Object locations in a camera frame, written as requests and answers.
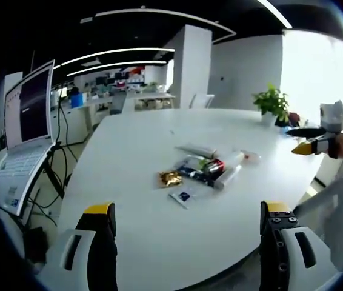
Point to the red and black skincare bottle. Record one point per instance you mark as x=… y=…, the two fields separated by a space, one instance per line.
x=214 y=165

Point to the white mesh chair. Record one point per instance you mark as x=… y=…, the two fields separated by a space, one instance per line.
x=330 y=212

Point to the blue box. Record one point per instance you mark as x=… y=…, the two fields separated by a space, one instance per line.
x=77 y=101

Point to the gold skincare sachet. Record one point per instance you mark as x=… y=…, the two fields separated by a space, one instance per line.
x=170 y=179

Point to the green plant in white pot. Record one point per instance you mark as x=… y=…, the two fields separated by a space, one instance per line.
x=273 y=104

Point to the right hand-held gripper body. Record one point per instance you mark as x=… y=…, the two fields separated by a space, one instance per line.
x=332 y=116

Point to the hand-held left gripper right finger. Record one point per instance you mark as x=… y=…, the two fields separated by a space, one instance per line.
x=295 y=251

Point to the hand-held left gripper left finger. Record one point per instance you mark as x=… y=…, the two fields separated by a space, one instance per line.
x=77 y=248

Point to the long ceiling light strip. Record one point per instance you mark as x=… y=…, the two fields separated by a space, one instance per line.
x=111 y=54

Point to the silver skincare tube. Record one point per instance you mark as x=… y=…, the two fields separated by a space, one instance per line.
x=196 y=149

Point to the blue and white skincare sachet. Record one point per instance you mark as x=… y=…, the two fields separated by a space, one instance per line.
x=183 y=197

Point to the white skincare tube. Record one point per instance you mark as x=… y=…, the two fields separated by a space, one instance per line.
x=228 y=178

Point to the white laptop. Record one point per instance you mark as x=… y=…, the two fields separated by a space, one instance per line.
x=32 y=115

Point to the dark red object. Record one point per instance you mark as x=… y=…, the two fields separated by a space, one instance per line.
x=291 y=119

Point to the black laptop stand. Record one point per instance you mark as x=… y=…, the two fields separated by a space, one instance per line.
x=54 y=169

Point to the white office chair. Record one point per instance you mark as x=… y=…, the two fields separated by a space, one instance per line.
x=201 y=101

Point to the clear skincare bottle red label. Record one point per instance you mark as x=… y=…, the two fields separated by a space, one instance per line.
x=246 y=156

